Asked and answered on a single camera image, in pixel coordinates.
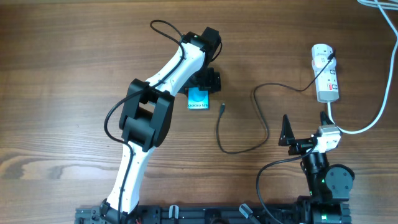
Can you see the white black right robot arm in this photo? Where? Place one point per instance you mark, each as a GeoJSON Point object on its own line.
{"type": "Point", "coordinates": [329, 185]}

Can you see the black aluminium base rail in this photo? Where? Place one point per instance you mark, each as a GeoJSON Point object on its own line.
{"type": "Point", "coordinates": [285, 213]}

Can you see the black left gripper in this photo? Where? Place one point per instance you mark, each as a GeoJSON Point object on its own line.
{"type": "Point", "coordinates": [212, 82]}

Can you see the white charger plug adapter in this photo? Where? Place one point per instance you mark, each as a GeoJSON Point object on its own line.
{"type": "Point", "coordinates": [323, 61]}

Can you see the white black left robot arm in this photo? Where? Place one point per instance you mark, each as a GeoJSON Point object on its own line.
{"type": "Point", "coordinates": [147, 114]}

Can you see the blue screen smartphone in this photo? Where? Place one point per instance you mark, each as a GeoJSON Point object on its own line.
{"type": "Point", "coordinates": [197, 99]}

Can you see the white power strip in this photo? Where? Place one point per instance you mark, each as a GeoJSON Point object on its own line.
{"type": "Point", "coordinates": [326, 81]}

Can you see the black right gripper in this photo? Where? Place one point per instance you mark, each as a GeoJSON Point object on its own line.
{"type": "Point", "coordinates": [288, 139]}

